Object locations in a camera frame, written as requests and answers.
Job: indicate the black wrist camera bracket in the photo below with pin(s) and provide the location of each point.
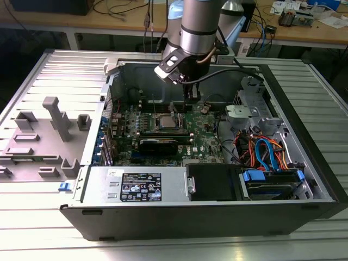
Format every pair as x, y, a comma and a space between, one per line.
225, 58

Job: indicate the silver power supply unit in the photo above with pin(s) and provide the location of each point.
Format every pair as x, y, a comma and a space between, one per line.
98, 187

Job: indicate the blue card retainer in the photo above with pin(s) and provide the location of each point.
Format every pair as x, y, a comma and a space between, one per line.
99, 136

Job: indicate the green RAM stick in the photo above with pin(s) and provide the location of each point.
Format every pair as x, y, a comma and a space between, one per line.
163, 134

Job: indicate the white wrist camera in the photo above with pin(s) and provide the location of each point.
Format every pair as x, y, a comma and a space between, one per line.
163, 71

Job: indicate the blue case latch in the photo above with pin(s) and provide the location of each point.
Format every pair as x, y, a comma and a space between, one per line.
63, 186

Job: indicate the green motherboard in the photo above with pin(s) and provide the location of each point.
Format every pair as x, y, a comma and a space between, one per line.
206, 136

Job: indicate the copper coil cooler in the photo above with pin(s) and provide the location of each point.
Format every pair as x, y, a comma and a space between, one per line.
286, 17

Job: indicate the metal locking lever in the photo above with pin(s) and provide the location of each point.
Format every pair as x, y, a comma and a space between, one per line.
154, 104

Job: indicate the small black box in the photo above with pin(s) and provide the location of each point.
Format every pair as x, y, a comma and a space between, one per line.
271, 29

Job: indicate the black graphics card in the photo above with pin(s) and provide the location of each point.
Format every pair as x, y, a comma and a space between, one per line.
157, 146

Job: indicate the CPU socket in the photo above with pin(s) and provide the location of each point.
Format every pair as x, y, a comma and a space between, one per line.
156, 125

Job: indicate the silver CPU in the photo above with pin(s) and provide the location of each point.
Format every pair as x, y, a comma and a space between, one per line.
167, 121

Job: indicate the black computer box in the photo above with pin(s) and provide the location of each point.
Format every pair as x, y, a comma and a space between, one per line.
54, 6

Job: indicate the silver chipset heatsink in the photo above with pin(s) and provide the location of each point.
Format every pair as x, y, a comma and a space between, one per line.
189, 162

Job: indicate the black RAM slot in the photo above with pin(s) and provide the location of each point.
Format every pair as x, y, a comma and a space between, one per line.
146, 110
146, 107
146, 101
146, 104

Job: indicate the coin cell battery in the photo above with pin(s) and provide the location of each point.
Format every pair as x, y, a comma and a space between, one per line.
204, 109

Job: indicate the grey metal drive cage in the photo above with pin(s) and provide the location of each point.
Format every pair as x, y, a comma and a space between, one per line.
272, 125

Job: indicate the grey parts rack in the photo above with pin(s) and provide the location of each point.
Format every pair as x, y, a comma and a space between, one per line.
46, 152

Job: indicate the blue disk carrier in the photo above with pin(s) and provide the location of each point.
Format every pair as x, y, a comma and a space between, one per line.
253, 175

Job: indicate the black power supply label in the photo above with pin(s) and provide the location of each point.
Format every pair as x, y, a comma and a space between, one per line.
141, 187

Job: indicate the black desktop tower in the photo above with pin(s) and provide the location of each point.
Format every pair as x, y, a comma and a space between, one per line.
250, 16

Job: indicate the black plastic shroud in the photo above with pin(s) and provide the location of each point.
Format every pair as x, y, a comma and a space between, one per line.
212, 182

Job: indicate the white paper sheet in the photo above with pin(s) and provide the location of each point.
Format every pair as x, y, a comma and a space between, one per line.
334, 21

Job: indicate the white printed paper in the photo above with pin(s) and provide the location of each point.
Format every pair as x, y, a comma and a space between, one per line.
282, 6

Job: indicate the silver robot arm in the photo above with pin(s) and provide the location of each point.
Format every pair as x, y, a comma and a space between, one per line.
198, 27

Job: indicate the wooden desk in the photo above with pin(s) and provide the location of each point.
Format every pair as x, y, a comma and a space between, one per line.
299, 35

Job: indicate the black PC case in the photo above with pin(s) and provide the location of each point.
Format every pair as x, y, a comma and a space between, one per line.
190, 223

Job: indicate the silver drive cage bracket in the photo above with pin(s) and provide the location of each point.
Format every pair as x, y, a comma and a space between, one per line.
239, 111

